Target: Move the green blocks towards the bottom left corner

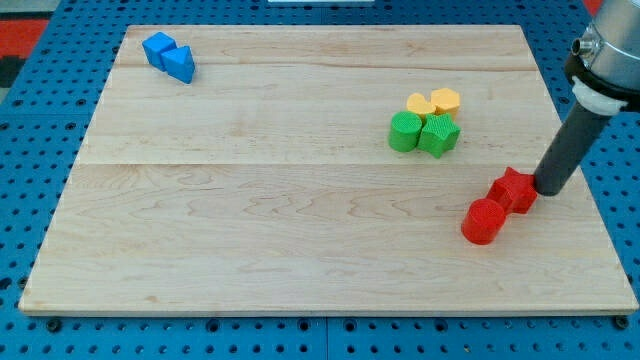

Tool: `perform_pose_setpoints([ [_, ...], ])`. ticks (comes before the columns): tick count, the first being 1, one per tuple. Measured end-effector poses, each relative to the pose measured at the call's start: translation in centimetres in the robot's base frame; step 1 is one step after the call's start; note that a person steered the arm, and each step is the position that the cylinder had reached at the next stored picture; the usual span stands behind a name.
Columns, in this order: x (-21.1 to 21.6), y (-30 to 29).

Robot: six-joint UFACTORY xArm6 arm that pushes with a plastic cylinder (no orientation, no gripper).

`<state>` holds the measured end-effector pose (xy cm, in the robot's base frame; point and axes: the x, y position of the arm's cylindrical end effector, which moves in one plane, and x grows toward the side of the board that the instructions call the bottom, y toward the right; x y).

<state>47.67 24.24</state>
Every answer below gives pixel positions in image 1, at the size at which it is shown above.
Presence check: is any red star block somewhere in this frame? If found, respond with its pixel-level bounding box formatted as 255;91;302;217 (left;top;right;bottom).
487;167;538;215

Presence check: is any yellow hexagon block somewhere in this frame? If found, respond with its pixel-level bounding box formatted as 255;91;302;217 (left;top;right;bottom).
430;88;461;119

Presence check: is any yellow heart block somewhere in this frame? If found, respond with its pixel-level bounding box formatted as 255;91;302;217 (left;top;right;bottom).
406;93;436;121

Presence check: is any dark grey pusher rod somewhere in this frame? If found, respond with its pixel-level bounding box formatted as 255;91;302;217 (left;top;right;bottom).
534;102;611;196

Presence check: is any wooden board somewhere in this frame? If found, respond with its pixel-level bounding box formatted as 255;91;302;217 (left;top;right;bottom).
19;25;638;317

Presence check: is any blue triangular block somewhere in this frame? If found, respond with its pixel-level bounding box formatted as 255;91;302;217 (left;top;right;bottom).
161;46;195;84

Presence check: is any blue cube block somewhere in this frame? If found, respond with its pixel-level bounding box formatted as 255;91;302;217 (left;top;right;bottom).
142;32;177;71

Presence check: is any green cylinder block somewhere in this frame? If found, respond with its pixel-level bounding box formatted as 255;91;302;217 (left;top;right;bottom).
388;111;423;152

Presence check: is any red cylinder block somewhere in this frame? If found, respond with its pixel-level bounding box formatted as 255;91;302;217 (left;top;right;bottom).
461;198;506;245

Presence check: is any green star block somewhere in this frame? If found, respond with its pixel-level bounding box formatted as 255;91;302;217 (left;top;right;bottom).
417;113;461;158

